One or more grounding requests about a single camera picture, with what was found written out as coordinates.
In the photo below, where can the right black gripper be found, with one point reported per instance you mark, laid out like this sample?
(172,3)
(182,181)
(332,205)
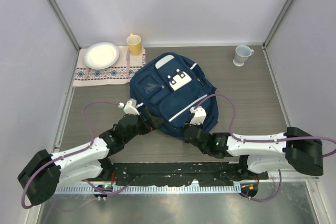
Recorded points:
(198,125)

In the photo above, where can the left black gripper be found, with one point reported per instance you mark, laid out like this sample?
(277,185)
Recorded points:
(153,121)

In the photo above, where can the navy blue student backpack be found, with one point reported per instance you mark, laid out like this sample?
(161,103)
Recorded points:
(169,86)

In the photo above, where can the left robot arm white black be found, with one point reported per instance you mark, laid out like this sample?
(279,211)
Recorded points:
(73,155)

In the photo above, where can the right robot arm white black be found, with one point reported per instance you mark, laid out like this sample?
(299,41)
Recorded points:
(294,149)

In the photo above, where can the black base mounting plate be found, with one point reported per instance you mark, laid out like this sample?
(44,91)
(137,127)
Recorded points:
(177,174)

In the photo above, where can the patterned cloth placemat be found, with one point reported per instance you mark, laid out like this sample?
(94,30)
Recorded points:
(116,74)

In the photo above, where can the yellow mug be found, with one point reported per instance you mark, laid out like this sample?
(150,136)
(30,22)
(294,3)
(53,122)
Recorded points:
(134,44)

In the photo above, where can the white paper plate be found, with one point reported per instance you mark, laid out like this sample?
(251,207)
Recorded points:
(101,55)

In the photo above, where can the light blue footed cup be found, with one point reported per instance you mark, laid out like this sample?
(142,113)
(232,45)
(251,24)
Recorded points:
(242,53)

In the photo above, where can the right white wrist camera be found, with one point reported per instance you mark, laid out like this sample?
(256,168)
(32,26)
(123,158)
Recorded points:
(199,115)

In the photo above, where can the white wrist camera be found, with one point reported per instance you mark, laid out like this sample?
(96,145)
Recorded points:
(199,115)
(129,107)

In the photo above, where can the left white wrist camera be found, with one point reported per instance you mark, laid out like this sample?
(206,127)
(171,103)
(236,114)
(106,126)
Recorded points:
(129,107)

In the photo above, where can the white slotted cable duct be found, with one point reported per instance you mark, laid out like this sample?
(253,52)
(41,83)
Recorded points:
(194,188)

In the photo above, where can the pink handled table knife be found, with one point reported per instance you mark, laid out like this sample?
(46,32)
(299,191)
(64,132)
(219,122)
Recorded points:
(128,63)

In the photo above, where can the aluminium frame rail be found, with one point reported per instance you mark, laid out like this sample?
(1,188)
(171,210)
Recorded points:
(95,170)

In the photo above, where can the pink handled fork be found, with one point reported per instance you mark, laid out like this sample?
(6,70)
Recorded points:
(87,73)

